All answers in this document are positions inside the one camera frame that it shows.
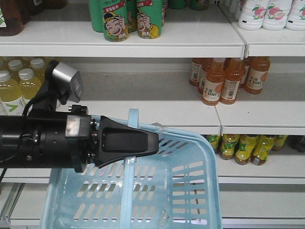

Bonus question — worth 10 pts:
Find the front left orange juice bottle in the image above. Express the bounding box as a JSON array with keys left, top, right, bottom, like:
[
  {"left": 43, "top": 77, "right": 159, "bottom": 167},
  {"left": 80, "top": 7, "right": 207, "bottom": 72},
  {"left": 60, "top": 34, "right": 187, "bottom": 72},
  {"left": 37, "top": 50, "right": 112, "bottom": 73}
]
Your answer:
[{"left": 202, "top": 58, "right": 225, "bottom": 106}]

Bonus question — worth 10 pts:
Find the front right orange juice bottle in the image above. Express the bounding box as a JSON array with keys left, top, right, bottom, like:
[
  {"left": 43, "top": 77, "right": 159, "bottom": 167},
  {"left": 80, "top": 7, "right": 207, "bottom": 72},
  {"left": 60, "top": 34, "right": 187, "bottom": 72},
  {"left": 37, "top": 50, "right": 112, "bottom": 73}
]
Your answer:
[{"left": 245, "top": 56, "right": 270, "bottom": 94}]

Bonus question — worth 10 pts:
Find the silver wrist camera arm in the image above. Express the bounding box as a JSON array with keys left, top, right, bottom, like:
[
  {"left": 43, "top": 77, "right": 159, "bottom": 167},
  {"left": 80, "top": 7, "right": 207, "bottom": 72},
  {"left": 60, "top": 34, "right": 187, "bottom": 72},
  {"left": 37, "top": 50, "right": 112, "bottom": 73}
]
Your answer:
[{"left": 52, "top": 62, "right": 84, "bottom": 103}]

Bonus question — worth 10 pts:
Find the orange juice bottle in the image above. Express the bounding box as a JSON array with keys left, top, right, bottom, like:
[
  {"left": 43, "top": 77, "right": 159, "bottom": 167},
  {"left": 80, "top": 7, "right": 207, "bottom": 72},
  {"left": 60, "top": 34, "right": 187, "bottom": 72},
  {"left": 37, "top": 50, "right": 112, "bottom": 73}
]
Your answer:
[
  {"left": 202, "top": 58, "right": 225, "bottom": 106},
  {"left": 245, "top": 56, "right": 270, "bottom": 94},
  {"left": 219, "top": 58, "right": 245, "bottom": 104}
]

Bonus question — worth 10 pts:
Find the light blue plastic basket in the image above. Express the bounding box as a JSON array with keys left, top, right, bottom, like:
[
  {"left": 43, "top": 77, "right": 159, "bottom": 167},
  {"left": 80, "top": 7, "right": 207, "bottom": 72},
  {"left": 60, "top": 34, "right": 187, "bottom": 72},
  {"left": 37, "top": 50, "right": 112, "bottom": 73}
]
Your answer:
[{"left": 40, "top": 109, "right": 223, "bottom": 229}]

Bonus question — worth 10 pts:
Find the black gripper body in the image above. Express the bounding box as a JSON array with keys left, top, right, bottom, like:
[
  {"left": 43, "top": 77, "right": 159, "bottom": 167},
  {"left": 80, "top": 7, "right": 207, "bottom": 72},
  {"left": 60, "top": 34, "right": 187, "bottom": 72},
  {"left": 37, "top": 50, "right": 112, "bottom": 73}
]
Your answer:
[{"left": 38, "top": 104, "right": 92, "bottom": 173}]

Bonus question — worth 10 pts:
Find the yellow iced tea bottle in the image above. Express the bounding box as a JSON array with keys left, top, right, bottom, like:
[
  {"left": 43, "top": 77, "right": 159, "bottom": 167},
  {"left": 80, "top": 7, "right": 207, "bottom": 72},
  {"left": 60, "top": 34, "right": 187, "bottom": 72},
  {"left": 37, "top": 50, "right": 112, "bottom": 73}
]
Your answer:
[
  {"left": 251, "top": 135, "right": 275, "bottom": 166},
  {"left": 220, "top": 134, "right": 240, "bottom": 160},
  {"left": 234, "top": 134, "right": 258, "bottom": 165}
]

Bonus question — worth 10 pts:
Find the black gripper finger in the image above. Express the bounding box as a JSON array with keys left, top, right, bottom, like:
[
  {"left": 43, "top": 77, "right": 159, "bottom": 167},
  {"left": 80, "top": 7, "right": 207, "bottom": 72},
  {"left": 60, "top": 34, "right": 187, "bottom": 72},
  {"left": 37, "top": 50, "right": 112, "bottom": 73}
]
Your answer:
[{"left": 94, "top": 116, "right": 159, "bottom": 168}]

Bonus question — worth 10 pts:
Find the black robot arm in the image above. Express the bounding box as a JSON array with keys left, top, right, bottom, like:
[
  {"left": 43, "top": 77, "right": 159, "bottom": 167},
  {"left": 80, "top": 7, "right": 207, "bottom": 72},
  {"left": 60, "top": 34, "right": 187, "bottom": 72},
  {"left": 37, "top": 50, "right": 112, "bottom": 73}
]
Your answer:
[{"left": 0, "top": 60, "right": 159, "bottom": 173}]

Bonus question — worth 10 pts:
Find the front middle orange juice bottle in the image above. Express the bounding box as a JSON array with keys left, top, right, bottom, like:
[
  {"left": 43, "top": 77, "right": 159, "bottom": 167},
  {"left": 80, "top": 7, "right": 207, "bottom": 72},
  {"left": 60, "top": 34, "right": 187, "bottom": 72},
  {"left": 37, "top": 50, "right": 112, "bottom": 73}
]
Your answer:
[{"left": 219, "top": 58, "right": 245, "bottom": 104}]

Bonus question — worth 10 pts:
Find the yellow vitamin drink bottle front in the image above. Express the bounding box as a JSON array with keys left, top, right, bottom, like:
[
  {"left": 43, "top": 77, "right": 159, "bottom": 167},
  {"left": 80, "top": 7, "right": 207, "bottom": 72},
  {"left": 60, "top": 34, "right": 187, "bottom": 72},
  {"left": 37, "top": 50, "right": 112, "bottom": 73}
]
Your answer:
[{"left": 18, "top": 68, "right": 41, "bottom": 104}]

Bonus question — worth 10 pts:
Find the green cartoon drink can left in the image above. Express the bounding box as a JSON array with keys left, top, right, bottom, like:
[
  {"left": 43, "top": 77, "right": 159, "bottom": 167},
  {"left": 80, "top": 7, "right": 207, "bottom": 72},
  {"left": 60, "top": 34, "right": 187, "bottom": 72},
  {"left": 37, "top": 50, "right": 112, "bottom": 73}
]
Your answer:
[{"left": 102, "top": 0, "right": 129, "bottom": 42}]

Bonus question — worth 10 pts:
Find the green cartoon drink can right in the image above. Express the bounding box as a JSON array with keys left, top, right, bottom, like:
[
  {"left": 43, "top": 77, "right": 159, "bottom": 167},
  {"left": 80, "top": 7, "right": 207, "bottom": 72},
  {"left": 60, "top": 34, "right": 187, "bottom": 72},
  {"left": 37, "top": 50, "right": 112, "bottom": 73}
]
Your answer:
[{"left": 136, "top": 0, "right": 162, "bottom": 39}]

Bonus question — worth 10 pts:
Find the green cartoon drink can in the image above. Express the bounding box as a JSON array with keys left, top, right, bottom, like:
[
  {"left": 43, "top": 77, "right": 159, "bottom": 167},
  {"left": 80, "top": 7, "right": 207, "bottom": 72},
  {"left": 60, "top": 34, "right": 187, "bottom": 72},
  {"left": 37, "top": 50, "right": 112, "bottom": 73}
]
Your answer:
[
  {"left": 102, "top": 0, "right": 129, "bottom": 42},
  {"left": 136, "top": 0, "right": 162, "bottom": 39}
]

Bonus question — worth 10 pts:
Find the white metal store shelving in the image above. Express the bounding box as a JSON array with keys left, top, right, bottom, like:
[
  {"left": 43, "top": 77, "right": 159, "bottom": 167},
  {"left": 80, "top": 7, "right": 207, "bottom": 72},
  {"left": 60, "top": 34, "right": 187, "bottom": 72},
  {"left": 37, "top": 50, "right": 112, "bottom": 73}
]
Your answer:
[{"left": 0, "top": 0, "right": 305, "bottom": 228}]

